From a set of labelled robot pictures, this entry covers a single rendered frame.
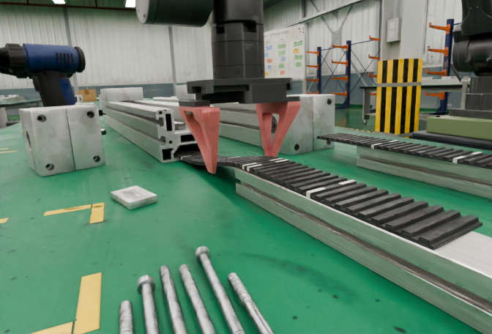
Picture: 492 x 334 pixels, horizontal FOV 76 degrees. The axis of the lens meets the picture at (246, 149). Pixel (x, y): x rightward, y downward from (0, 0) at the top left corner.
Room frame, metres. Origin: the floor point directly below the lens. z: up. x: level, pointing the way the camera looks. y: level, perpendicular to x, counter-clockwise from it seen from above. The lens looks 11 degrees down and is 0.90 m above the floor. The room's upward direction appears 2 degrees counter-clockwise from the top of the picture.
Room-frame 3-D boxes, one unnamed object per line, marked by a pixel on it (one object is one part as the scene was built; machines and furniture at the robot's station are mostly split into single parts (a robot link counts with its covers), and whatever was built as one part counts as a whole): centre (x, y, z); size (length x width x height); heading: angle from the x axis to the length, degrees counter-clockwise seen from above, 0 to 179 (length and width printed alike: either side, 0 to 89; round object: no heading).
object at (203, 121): (0.34, 0.03, 0.85); 0.07 x 0.07 x 0.09; 29
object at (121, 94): (1.08, 0.41, 0.87); 0.16 x 0.11 x 0.07; 29
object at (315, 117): (0.58, -0.10, 0.83); 0.12 x 0.09 x 0.10; 119
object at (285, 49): (6.59, -0.68, 0.97); 1.51 x 0.50 x 1.95; 43
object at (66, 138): (0.51, 0.29, 0.83); 0.11 x 0.10 x 0.10; 132
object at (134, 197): (0.32, 0.12, 0.78); 0.05 x 0.03 x 0.01; 42
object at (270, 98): (0.37, -0.02, 0.85); 0.07 x 0.07 x 0.09; 29
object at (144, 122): (0.87, 0.29, 0.82); 0.80 x 0.10 x 0.09; 29
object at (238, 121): (0.96, 0.12, 0.82); 0.80 x 0.10 x 0.09; 29
